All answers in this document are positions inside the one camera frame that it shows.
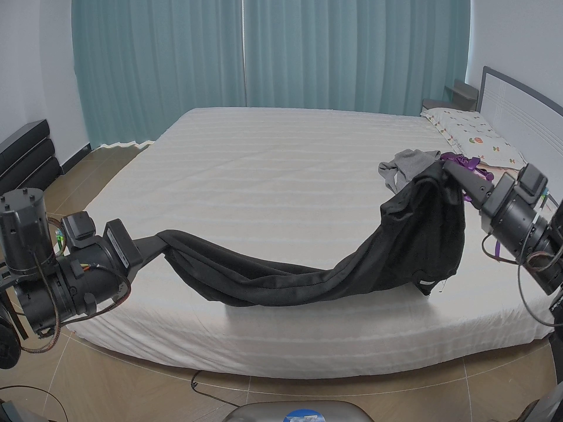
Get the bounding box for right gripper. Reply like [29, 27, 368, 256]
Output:
[442, 161, 551, 263]

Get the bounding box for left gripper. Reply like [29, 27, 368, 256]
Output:
[18, 219, 142, 339]

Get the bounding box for black T-shirt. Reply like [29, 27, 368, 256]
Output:
[156, 162, 467, 309]

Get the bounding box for pile of clothes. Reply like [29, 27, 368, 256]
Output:
[439, 151, 506, 183]

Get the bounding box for bed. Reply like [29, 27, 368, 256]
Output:
[70, 65, 563, 379]

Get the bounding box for white printed pillow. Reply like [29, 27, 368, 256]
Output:
[420, 107, 528, 168]

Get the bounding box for grey garment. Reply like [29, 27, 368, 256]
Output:
[378, 149, 442, 193]

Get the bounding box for grey bedside table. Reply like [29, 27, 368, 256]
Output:
[421, 81, 480, 115]

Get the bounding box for black chest of drawers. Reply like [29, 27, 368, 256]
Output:
[0, 119, 63, 192]

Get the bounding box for blue-green curtain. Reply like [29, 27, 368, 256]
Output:
[72, 0, 245, 148]
[243, 0, 471, 115]

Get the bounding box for black cable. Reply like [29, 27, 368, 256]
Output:
[189, 369, 240, 408]
[517, 260, 563, 329]
[20, 275, 133, 355]

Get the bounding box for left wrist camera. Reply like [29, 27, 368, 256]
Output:
[61, 211, 98, 256]

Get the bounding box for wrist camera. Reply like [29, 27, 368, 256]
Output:
[61, 211, 98, 256]
[518, 164, 549, 206]

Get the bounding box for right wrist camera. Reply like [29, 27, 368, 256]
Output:
[518, 164, 549, 206]

